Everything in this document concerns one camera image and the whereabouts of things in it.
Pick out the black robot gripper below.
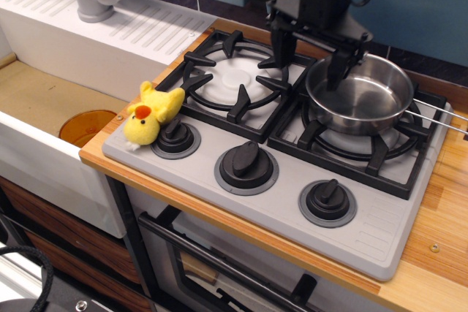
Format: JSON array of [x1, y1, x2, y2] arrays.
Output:
[[269, 0, 373, 91]]

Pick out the stainless steel pan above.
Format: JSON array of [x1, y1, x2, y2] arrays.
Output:
[[305, 54, 451, 136]]

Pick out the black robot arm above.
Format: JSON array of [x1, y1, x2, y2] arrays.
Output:
[[257, 0, 373, 91]]

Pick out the grey toy stove top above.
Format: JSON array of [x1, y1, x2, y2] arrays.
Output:
[[102, 30, 452, 281]]

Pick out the black middle stove knob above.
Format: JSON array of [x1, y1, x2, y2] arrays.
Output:
[[214, 141, 279, 197]]

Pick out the black stove knob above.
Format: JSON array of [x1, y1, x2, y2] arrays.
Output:
[[151, 118, 201, 160], [298, 179, 358, 229], [214, 141, 279, 197]]

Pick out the black right stove knob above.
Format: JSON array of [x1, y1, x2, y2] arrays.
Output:
[[298, 179, 358, 229]]

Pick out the black left stove knob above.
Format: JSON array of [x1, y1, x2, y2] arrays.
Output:
[[151, 118, 201, 160]]

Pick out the black left burner grate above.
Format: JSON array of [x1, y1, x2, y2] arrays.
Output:
[[156, 30, 315, 143]]

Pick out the black burner grate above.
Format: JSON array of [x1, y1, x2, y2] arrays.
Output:
[[268, 79, 448, 200], [156, 30, 315, 143]]

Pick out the black right burner grate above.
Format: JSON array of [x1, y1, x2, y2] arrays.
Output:
[[268, 79, 448, 200]]

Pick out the yellow stuffed duck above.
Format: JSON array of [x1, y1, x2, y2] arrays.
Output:
[[123, 81, 186, 151]]

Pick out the orange plastic plate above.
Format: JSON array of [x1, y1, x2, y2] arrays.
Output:
[[58, 110, 116, 148]]

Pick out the white toy sink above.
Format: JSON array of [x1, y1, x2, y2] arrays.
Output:
[[1, 0, 214, 238]]

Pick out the wooden drawer fronts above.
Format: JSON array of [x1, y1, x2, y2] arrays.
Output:
[[1, 178, 154, 311]]

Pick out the oven door with handle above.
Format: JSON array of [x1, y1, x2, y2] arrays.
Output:
[[137, 205, 366, 312]]

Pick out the black braided cable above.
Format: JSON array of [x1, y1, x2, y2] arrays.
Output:
[[0, 246, 55, 312]]

